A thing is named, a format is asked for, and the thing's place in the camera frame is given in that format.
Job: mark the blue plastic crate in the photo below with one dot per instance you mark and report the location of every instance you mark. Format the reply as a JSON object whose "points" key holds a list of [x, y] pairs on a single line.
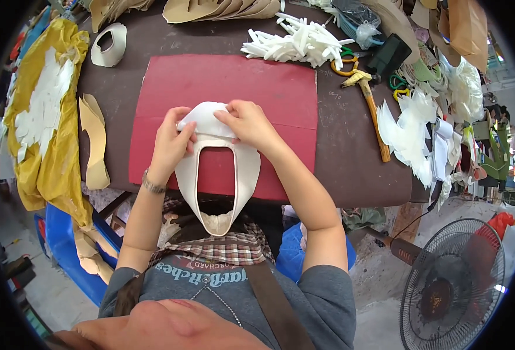
{"points": [[71, 253]]}

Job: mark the cluttered workshop shelf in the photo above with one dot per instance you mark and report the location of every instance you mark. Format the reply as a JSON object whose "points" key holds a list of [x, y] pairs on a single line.
{"points": [[498, 157]]}

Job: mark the yellow plastic bag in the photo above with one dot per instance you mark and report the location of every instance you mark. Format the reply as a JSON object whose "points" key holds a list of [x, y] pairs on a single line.
{"points": [[60, 175]]}

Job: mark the pile of white plastic strips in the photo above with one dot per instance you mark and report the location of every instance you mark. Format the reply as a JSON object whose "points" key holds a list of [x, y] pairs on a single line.
{"points": [[301, 43]]}

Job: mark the tan leather scraps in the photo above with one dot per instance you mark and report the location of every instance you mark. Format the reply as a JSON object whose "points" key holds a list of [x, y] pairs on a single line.
{"points": [[89, 253]]}

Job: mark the fanned stack of tan pieces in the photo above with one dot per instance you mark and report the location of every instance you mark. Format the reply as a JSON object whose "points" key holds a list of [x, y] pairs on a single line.
{"points": [[213, 9]]}

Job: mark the blue basket with plastic bag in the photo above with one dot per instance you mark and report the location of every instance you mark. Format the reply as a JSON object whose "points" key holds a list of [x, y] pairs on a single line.
{"points": [[362, 24]]}

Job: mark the red work mat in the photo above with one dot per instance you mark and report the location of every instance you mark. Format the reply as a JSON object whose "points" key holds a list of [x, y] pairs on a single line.
{"points": [[240, 83]]}

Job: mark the stack of tan leather cutouts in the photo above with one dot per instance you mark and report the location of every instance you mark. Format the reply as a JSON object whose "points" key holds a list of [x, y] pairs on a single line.
{"points": [[94, 131]]}

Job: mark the person's body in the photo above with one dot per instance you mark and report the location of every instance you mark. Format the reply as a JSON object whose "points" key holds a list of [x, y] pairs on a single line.
{"points": [[205, 302]]}

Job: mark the small white shoe upper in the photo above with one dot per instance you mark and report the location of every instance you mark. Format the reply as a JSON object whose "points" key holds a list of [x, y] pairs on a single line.
{"points": [[115, 50]]}

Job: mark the tan leather pieces pile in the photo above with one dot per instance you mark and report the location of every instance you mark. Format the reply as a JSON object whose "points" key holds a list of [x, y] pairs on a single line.
{"points": [[108, 8]]}

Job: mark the heap of white cut pieces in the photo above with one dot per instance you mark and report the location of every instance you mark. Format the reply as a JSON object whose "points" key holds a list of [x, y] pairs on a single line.
{"points": [[43, 105]]}

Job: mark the black box tool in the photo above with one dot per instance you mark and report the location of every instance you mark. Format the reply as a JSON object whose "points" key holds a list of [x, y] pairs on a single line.
{"points": [[388, 54]]}

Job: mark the white toe lining piece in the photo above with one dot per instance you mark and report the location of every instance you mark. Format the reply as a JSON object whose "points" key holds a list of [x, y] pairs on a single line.
{"points": [[207, 119]]}

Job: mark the blue plastic bin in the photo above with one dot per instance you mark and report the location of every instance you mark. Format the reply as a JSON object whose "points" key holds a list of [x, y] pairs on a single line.
{"points": [[290, 253]]}

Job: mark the green cloth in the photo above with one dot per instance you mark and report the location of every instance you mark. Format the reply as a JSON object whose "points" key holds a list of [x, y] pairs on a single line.
{"points": [[364, 218]]}

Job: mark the brown paper bags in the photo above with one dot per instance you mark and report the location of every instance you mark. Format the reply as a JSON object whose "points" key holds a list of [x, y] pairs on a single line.
{"points": [[467, 30]]}

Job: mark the heap of white fabric pieces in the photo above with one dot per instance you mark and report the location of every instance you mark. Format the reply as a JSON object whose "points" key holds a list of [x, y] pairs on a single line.
{"points": [[408, 135]]}

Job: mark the clear plastic bag of pieces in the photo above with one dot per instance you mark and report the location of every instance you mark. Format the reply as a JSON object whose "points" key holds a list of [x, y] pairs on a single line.
{"points": [[465, 89]]}

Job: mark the person's right hand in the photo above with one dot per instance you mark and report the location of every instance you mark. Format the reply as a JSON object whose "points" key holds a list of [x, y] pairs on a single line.
{"points": [[251, 124]]}

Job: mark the green and yellow scissors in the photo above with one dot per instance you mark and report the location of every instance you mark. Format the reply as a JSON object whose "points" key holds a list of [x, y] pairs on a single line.
{"points": [[399, 85]]}

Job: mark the black standing fan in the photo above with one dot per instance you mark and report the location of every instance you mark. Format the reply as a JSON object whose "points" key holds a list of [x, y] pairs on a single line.
{"points": [[452, 288]]}

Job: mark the person's left hand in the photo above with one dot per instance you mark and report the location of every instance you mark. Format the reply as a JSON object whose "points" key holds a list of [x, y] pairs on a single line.
{"points": [[167, 144]]}

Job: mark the cream shoe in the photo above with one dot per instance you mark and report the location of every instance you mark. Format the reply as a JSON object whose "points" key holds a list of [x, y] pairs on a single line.
{"points": [[246, 175]]}

